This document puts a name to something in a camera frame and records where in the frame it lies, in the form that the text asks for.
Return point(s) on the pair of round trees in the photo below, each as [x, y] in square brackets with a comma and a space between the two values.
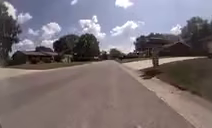
[79, 46]

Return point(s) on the grey asphalt road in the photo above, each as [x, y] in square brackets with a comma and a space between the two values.
[90, 96]

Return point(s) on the large dark house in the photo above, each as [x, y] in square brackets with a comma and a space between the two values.
[152, 45]

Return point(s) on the pale concrete driveway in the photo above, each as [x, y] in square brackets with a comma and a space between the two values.
[160, 61]

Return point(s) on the grass strip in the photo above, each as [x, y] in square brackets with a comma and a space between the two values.
[44, 65]

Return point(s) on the low house with brown roof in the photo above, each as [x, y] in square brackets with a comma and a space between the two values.
[35, 56]

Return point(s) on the dark gabled house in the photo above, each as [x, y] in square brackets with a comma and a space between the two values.
[176, 49]

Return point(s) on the pale concrete kerb strip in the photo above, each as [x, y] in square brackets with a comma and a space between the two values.
[180, 98]

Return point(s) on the grass lawn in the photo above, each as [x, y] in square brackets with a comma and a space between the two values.
[190, 76]

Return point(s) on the group of trees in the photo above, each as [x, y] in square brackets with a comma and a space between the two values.
[199, 30]

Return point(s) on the pale building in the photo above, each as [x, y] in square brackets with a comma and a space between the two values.
[210, 45]

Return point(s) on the tall tree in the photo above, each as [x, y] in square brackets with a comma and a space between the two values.
[4, 33]

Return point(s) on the mailbox on post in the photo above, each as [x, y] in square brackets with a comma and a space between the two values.
[155, 61]

